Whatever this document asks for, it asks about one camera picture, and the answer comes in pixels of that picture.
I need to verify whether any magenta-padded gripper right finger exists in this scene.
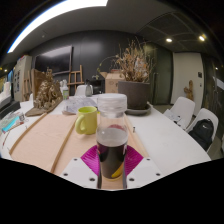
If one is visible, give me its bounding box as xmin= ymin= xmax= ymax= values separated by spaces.
xmin=123 ymin=144 xmax=163 ymax=190

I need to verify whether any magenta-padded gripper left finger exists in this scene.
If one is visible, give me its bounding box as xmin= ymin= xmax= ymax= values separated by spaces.
xmin=59 ymin=144 xmax=101 ymax=190

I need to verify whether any clear bottle with dark drink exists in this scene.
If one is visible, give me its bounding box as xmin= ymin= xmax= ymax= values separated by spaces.
xmin=95 ymin=93 xmax=129 ymax=181

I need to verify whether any light wooden drawing board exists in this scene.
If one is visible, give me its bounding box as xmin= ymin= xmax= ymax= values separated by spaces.
xmin=9 ymin=112 xmax=149 ymax=174

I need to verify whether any yellow-green mug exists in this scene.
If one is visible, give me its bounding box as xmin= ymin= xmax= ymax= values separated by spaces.
xmin=74 ymin=105 xmax=99 ymax=136

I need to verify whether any grey plant saucer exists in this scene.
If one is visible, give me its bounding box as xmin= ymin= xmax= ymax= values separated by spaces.
xmin=124 ymin=102 xmax=153 ymax=117

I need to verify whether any folded newspaper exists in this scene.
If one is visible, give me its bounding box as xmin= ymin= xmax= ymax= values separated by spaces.
xmin=63 ymin=94 xmax=101 ymax=115

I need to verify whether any black backpack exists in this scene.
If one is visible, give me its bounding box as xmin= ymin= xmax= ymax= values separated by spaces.
xmin=188 ymin=118 xmax=214 ymax=152

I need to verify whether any white chair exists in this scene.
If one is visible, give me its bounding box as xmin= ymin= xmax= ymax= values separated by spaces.
xmin=163 ymin=96 xmax=196 ymax=129
xmin=74 ymin=84 xmax=94 ymax=98
xmin=185 ymin=107 xmax=219 ymax=153

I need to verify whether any green spray bottle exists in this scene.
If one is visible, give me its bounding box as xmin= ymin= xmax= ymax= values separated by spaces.
xmin=61 ymin=79 xmax=70 ymax=100

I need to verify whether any dry plant in grey pot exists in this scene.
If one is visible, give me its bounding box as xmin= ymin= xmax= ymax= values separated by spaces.
xmin=114 ymin=38 xmax=155 ymax=110

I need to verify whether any brown carved wooden sculpture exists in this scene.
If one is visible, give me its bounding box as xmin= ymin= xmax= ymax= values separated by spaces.
xmin=24 ymin=68 xmax=64 ymax=118

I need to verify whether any wooden easel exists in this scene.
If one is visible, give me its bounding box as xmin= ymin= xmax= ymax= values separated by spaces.
xmin=67 ymin=64 xmax=85 ymax=96

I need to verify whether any brown cardboard box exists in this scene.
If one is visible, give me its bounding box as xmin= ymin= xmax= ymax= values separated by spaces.
xmin=99 ymin=70 xmax=126 ymax=94

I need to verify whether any small wooden figure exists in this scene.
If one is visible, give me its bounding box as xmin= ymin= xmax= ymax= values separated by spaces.
xmin=183 ymin=79 xmax=195 ymax=101

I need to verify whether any flat black box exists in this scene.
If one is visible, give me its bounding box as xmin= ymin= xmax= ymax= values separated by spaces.
xmin=0 ymin=99 xmax=21 ymax=119

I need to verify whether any beige cabinet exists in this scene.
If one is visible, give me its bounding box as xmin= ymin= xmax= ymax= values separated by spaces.
xmin=12 ymin=54 xmax=33 ymax=103

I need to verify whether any long ceiling light strip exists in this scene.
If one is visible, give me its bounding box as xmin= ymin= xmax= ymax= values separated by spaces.
xmin=7 ymin=0 xmax=109 ymax=54

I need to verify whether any black wall screen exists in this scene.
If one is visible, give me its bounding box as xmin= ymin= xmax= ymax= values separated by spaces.
xmin=34 ymin=45 xmax=73 ymax=76

